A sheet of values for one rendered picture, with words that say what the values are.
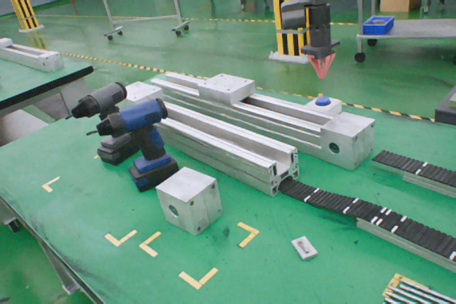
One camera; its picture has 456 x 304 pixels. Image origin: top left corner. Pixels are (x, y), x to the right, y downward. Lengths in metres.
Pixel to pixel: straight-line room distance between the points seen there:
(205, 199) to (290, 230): 0.19
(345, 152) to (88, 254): 0.63
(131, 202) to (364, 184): 0.56
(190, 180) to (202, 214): 0.08
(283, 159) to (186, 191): 0.25
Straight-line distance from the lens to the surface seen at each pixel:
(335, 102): 1.16
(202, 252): 0.78
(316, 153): 1.00
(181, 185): 0.81
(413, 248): 0.76
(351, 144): 0.92
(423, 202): 0.88
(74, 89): 2.43
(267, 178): 0.86
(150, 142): 0.96
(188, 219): 0.80
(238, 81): 1.22
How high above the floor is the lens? 1.33
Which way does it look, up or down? 30 degrees down
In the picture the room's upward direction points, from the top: 11 degrees counter-clockwise
